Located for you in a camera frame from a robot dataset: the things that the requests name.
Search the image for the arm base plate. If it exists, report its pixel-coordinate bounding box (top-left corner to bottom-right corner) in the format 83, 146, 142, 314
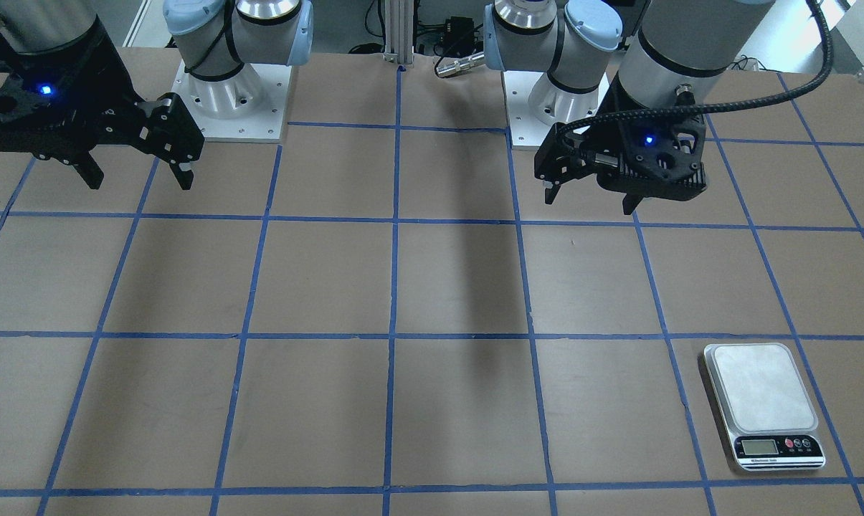
172, 62, 297, 143
503, 71, 609, 151

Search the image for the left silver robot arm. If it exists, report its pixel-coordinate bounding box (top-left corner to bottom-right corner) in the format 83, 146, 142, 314
483, 1, 773, 215

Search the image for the metal cylinder connector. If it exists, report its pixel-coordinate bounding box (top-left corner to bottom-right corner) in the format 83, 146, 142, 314
435, 52, 486, 79

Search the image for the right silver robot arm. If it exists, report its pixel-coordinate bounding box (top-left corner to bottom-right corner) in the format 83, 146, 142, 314
0, 1, 313, 190

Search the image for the aluminium frame post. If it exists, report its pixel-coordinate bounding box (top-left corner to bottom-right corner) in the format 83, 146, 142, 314
382, 0, 415, 67

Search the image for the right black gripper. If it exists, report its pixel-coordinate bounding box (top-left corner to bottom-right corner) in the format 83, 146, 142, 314
0, 16, 204, 191

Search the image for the black power adapter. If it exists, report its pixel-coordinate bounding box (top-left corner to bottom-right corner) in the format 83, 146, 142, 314
441, 16, 475, 56

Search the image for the silver digital kitchen scale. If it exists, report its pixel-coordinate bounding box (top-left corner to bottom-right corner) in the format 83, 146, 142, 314
703, 342, 826, 472

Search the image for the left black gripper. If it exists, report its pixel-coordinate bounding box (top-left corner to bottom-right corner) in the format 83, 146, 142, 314
534, 115, 708, 215

